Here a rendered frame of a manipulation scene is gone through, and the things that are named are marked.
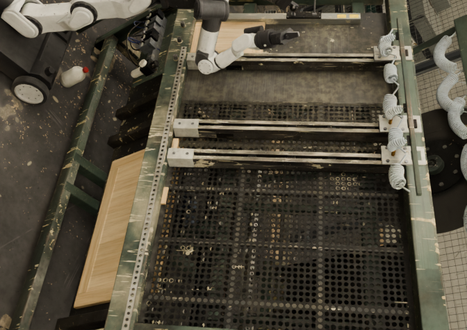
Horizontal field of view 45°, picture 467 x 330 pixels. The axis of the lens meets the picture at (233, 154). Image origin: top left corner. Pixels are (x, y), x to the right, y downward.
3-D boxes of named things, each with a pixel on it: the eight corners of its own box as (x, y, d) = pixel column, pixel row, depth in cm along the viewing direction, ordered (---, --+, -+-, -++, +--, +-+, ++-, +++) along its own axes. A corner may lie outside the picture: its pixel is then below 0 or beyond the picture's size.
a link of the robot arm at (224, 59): (237, 62, 272) (208, 80, 283) (242, 52, 280) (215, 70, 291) (224, 44, 269) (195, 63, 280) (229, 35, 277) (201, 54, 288)
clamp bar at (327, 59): (190, 59, 317) (183, 26, 297) (407, 60, 302) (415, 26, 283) (187, 71, 311) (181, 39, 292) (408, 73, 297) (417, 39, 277)
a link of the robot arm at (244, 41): (251, 42, 262) (230, 56, 269) (262, 45, 269) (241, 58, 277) (247, 30, 263) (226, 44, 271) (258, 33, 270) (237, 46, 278)
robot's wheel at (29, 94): (11, 100, 322) (10, 78, 306) (14, 94, 325) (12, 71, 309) (46, 109, 326) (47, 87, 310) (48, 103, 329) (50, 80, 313)
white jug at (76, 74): (61, 70, 355) (82, 58, 345) (73, 79, 362) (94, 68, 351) (56, 81, 350) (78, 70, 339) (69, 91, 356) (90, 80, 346)
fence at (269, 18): (197, 18, 337) (196, 13, 334) (359, 18, 326) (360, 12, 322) (196, 24, 334) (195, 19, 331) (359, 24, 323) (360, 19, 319)
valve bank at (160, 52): (132, 12, 338) (162, -5, 325) (148, 28, 347) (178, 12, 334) (114, 72, 308) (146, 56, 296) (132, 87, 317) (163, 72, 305)
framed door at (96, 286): (115, 162, 336) (112, 161, 334) (185, 135, 307) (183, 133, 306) (76, 309, 283) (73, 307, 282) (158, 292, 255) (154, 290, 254)
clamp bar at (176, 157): (171, 153, 278) (162, 122, 259) (419, 160, 264) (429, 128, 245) (168, 169, 273) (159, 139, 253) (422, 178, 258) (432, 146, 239)
